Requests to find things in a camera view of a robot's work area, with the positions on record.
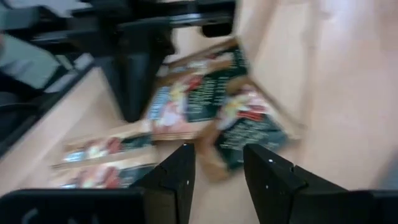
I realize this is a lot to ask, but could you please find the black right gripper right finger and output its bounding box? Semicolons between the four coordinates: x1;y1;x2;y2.
243;142;398;224

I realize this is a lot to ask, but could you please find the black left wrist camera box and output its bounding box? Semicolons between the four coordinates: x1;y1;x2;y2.
201;22;234;39

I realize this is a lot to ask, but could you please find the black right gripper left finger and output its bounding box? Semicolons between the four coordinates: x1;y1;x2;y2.
0;142;197;224

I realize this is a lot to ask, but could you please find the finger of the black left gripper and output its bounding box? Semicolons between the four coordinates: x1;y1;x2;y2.
102;55;135;122
132;54;162;122

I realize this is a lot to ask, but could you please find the black aluminium table frame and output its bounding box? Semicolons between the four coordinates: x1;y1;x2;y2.
0;0;237;156

